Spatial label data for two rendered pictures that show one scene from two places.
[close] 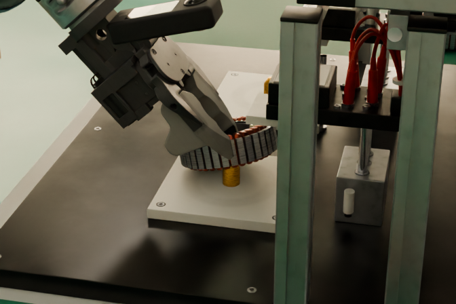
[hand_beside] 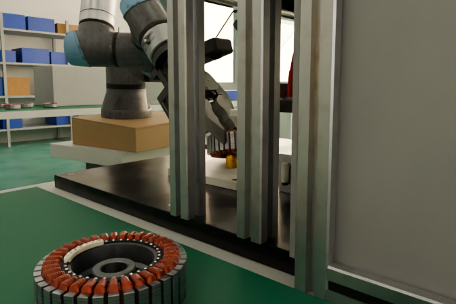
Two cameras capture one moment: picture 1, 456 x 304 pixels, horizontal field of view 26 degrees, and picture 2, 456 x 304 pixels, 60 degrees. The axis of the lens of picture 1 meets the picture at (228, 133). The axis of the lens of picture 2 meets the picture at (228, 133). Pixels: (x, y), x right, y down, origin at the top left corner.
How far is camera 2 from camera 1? 0.64 m
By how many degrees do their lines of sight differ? 34
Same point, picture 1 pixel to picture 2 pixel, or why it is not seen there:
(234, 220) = (208, 177)
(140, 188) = not seen: hidden behind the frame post
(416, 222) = (253, 127)
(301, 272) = (183, 180)
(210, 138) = (208, 125)
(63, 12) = (147, 49)
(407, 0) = not seen: outside the picture
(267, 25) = not seen: hidden behind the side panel
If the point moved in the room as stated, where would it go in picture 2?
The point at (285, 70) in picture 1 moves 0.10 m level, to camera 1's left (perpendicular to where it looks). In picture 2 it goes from (169, 0) to (102, 9)
